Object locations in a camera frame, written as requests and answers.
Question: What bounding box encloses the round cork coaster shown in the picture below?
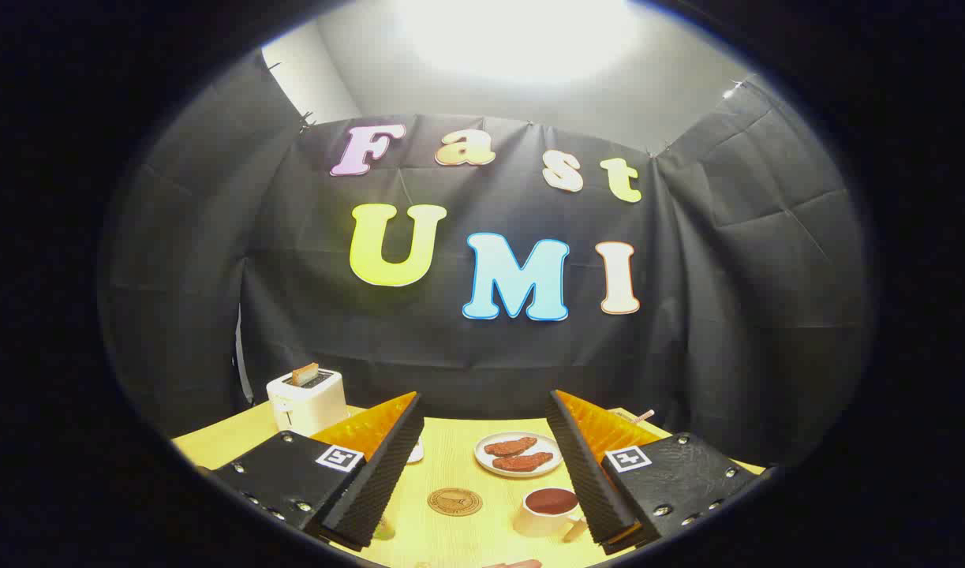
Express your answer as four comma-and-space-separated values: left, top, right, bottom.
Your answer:
427, 488, 484, 518

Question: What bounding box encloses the wooden table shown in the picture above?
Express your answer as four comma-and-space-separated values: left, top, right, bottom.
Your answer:
170, 402, 767, 568

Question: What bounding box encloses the brown meat piece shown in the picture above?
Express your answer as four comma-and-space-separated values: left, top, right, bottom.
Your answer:
484, 436, 538, 458
492, 451, 554, 473

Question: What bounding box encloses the white toaster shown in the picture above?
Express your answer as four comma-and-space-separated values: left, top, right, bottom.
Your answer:
266, 368, 350, 437

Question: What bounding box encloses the white plate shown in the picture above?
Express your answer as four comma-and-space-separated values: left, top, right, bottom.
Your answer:
474, 432, 563, 479

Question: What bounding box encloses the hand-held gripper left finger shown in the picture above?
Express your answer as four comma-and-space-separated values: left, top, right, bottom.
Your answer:
211, 390, 425, 551

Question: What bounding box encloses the cream cup with wooden handle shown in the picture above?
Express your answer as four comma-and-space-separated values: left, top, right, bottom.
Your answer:
512, 487, 589, 544

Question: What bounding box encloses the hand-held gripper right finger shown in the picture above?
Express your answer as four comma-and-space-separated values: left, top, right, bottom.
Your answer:
545, 389, 775, 556

